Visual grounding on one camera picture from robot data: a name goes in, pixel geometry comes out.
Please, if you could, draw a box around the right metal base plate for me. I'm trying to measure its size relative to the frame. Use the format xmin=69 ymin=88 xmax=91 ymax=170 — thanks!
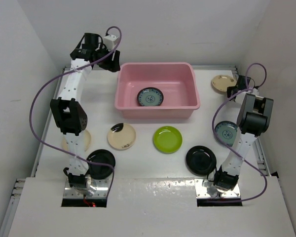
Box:
xmin=194 ymin=179 xmax=241 ymax=200

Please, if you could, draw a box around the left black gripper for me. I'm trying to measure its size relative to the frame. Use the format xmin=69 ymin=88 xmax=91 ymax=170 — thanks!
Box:
xmin=93 ymin=44 xmax=119 ymax=72

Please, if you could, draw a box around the pink plastic bin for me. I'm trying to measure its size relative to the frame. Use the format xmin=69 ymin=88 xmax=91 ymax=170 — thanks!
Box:
xmin=114 ymin=62 xmax=200 ymax=119

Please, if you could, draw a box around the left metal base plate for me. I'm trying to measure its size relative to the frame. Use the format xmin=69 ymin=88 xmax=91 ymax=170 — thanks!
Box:
xmin=63 ymin=179 xmax=109 ymax=199

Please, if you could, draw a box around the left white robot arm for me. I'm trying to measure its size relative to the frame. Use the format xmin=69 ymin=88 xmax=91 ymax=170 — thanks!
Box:
xmin=50 ymin=33 xmax=120 ymax=189

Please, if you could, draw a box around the cream plate with black brushstroke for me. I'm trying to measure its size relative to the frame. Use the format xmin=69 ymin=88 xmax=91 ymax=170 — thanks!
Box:
xmin=107 ymin=123 xmax=136 ymax=150

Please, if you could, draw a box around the cream floral plate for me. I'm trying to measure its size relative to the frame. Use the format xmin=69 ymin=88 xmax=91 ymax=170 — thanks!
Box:
xmin=211 ymin=75 xmax=237 ymax=93

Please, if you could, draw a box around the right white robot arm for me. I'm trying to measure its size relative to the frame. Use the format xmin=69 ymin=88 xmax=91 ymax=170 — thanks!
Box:
xmin=214 ymin=76 xmax=274 ymax=191

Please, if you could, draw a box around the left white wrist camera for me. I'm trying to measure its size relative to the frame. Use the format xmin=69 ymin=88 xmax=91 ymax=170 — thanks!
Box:
xmin=103 ymin=35 xmax=119 ymax=51

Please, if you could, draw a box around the green plate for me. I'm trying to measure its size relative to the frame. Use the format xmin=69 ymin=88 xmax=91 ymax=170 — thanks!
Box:
xmin=152 ymin=126 xmax=183 ymax=154

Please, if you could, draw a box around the metal base plate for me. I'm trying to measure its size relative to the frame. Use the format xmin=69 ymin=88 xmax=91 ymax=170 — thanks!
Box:
xmin=194 ymin=179 xmax=241 ymax=200
xmin=63 ymin=179 xmax=109 ymax=199

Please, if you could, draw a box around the blue patterned plate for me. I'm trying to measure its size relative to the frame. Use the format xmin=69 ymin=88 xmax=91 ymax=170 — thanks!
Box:
xmin=137 ymin=87 xmax=164 ymax=107
xmin=215 ymin=120 xmax=237 ymax=147

